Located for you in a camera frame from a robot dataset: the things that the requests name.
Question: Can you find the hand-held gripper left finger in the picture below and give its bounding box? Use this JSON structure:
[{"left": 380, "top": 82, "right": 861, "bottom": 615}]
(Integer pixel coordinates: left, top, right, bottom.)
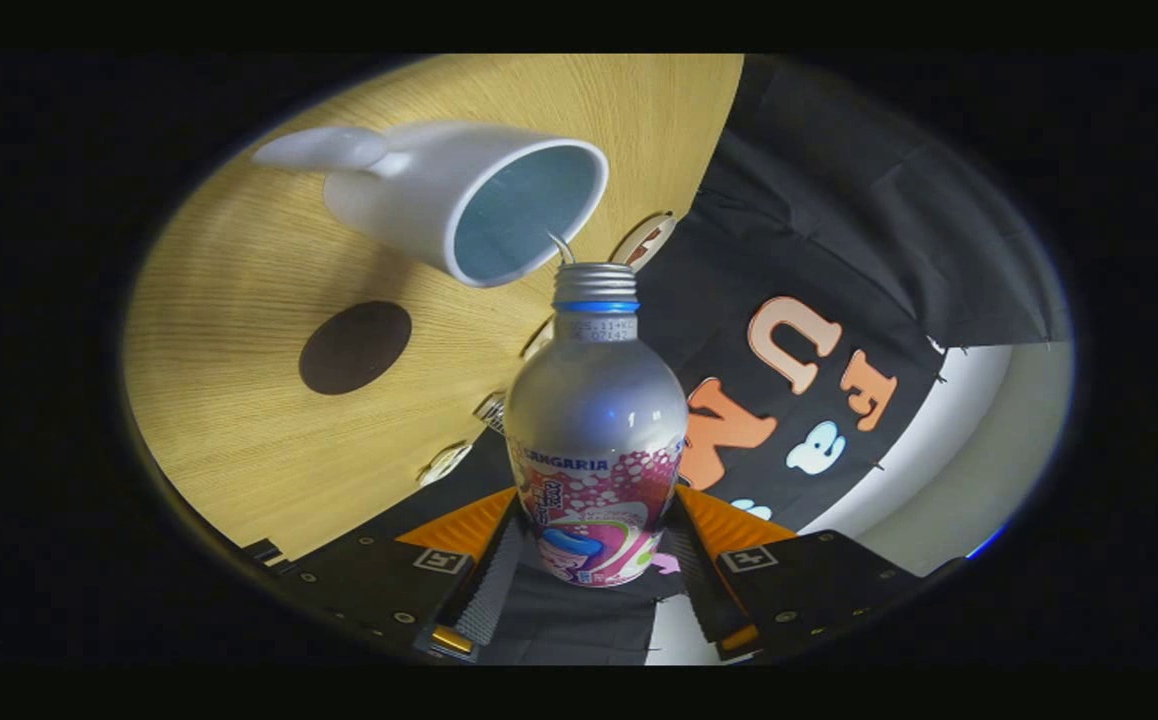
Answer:
[{"left": 274, "top": 487, "right": 525, "bottom": 661}]

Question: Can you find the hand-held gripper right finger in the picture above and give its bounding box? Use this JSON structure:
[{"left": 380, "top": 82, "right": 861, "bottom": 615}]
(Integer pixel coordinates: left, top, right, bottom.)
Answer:
[{"left": 664, "top": 485, "right": 925, "bottom": 656}]

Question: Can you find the silver juice bottle colourful label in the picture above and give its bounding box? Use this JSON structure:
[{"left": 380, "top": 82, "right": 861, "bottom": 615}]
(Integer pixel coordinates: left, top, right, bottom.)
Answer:
[{"left": 504, "top": 262, "right": 690, "bottom": 588}]

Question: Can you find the dark round coaster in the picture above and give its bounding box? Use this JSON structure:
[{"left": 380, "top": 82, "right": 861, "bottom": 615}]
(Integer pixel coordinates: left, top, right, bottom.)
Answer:
[{"left": 298, "top": 301, "right": 413, "bottom": 396}]

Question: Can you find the white cup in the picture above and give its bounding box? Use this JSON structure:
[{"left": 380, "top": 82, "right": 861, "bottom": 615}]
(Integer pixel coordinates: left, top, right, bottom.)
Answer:
[{"left": 252, "top": 121, "right": 610, "bottom": 289}]

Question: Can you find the white divided tray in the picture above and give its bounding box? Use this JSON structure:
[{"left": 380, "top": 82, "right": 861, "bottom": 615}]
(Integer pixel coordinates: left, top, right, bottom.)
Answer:
[{"left": 417, "top": 441, "right": 473, "bottom": 488}]

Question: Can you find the white round plate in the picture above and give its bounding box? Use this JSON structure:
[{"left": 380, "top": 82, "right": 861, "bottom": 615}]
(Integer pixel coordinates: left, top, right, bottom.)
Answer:
[{"left": 611, "top": 212, "right": 677, "bottom": 271}]

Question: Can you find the wooden table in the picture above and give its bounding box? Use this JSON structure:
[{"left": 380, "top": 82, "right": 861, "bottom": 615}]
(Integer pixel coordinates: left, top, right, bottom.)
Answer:
[{"left": 124, "top": 55, "right": 745, "bottom": 561}]

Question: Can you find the black backdrop cloth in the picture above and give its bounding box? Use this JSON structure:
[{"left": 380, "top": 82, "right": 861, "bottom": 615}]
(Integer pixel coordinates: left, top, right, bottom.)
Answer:
[{"left": 479, "top": 55, "right": 1070, "bottom": 666}]

